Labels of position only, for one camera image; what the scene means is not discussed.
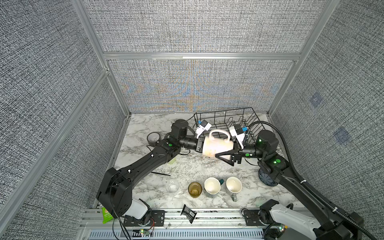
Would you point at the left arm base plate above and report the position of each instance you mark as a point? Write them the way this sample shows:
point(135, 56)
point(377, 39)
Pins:
point(154, 218)

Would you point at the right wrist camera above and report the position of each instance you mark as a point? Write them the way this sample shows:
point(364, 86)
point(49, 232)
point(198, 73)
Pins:
point(238, 132)

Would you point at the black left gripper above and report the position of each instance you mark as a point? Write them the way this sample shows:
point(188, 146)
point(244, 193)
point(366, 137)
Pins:
point(200, 145)

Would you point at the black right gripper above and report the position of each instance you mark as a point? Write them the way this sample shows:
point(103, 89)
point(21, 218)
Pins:
point(235, 156)

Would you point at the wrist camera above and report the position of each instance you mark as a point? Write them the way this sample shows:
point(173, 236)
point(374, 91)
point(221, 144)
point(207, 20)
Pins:
point(238, 132)
point(202, 127)

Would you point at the clear glass cup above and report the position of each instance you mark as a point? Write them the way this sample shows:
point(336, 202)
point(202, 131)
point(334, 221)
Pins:
point(172, 186)

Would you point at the amber glass cup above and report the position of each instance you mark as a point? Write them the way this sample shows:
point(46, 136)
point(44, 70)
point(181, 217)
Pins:
point(195, 189)

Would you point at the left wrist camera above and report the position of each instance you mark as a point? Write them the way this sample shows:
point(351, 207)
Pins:
point(202, 127)

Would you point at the black wire dish rack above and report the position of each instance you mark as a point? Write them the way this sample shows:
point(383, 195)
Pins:
point(225, 119)

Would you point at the aluminium front rail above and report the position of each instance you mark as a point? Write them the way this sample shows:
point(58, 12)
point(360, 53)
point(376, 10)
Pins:
point(209, 224)

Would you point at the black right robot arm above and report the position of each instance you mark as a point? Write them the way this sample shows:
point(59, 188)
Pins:
point(329, 222)

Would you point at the pink ceramic mug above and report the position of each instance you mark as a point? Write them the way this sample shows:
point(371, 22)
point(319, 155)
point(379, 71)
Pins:
point(213, 146)

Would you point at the small black packet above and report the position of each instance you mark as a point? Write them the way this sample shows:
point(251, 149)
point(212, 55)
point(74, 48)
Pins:
point(188, 213)

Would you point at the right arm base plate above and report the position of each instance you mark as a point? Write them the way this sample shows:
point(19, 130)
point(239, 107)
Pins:
point(252, 218)

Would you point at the teal mug white inside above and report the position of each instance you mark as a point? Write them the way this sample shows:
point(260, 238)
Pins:
point(212, 186)

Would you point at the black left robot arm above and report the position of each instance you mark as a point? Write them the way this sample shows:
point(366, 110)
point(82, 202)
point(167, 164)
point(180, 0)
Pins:
point(116, 190)

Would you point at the cream mug grey handle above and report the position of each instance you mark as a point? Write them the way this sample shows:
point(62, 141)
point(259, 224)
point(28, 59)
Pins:
point(234, 186)

